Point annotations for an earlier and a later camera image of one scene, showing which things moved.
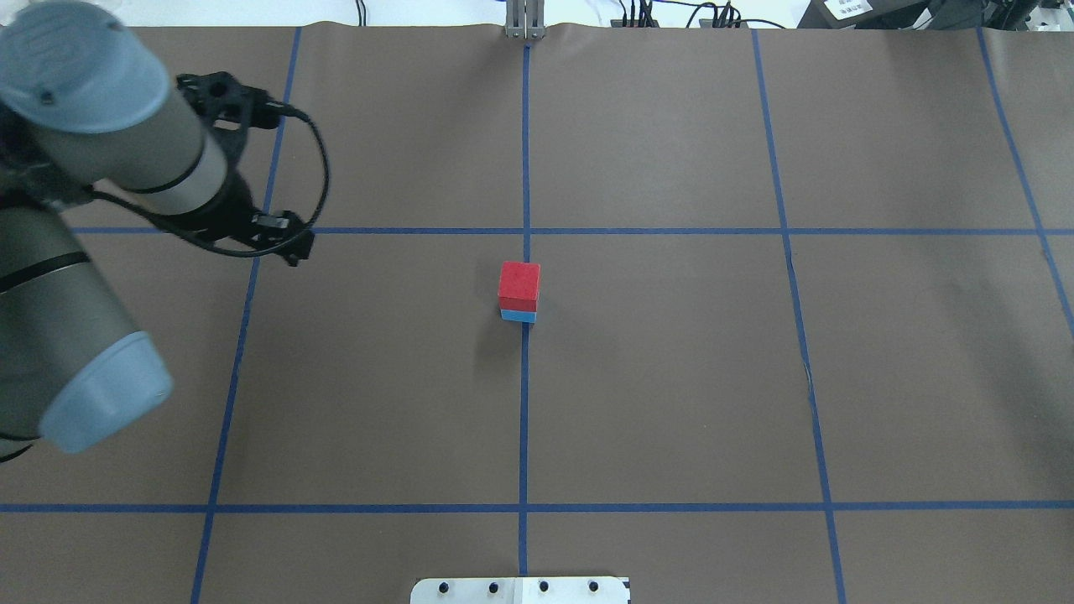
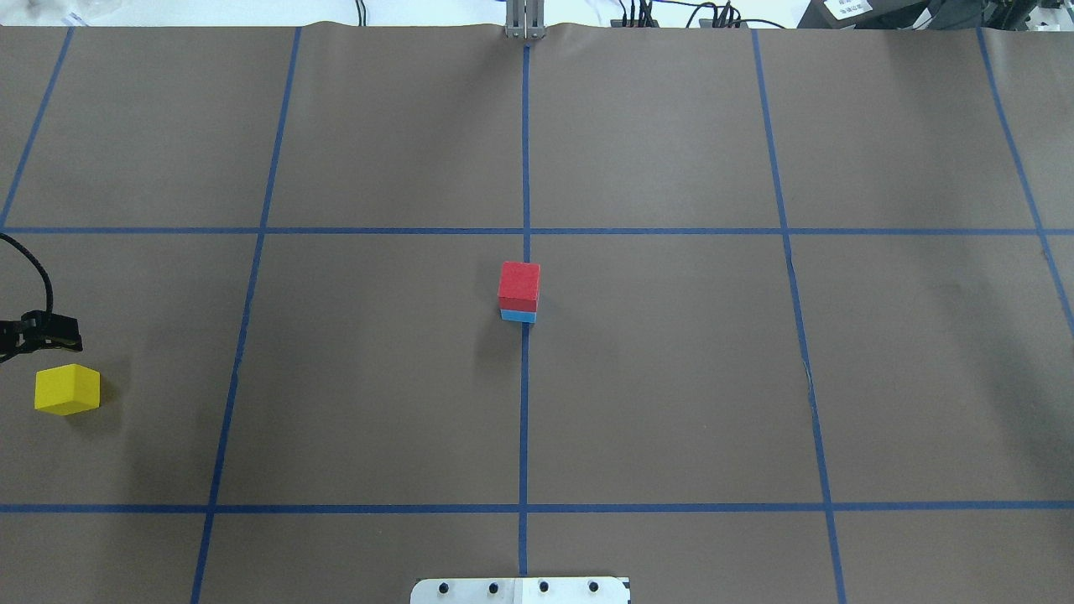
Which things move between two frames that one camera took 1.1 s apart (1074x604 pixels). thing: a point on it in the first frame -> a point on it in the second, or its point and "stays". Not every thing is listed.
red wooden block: x=518 y=286 stays
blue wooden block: x=518 y=315 stays
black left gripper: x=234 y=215 -> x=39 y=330
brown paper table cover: x=742 y=315 stays
